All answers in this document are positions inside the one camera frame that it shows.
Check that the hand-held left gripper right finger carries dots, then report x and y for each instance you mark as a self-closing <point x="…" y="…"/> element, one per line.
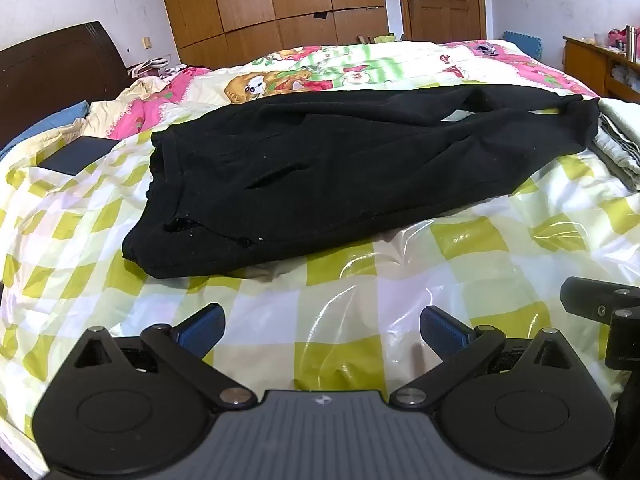
<point x="442" y="332"/>

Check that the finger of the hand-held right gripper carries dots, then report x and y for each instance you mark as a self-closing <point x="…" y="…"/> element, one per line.
<point x="590" y="300"/>

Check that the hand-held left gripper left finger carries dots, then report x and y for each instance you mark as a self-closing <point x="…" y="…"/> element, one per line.
<point x="202" y="330"/>

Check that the black pants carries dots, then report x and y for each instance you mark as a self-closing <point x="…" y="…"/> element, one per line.
<point x="325" y="170"/>

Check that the yellow-green checked bed sheet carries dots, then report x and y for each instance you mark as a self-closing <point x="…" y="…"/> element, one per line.
<point x="350" y="310"/>

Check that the pale folded cloth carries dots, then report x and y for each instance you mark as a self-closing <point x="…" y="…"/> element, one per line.
<point x="622" y="135"/>

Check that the dark blue flat box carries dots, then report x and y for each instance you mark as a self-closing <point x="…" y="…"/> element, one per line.
<point x="77" y="156"/>

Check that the wooden desk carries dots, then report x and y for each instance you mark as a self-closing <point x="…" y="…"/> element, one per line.
<point x="582" y="62"/>

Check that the blue pillow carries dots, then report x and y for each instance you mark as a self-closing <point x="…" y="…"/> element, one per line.
<point x="45" y="122"/>

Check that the metal bottle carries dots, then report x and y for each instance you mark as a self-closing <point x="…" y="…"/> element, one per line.
<point x="633" y="42"/>

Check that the pink bag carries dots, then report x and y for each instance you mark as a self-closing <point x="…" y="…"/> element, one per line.
<point x="616" y="38"/>

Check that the blue foam mat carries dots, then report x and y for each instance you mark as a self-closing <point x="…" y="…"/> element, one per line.
<point x="522" y="46"/>

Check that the black and white bag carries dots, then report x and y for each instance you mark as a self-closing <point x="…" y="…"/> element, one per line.
<point x="155" y="66"/>

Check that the cartoon printed blanket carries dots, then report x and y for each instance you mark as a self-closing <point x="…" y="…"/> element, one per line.
<point x="350" y="67"/>

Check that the dark brown headboard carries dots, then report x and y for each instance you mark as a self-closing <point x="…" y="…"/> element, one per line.
<point x="55" y="75"/>

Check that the wooden door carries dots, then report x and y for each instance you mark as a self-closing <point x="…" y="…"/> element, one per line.
<point x="445" y="0"/>

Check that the wooden wardrobe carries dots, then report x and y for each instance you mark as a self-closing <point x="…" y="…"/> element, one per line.
<point x="280" y="5"/>

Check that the wall switch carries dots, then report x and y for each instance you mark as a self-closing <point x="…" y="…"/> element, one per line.
<point x="147" y="42"/>

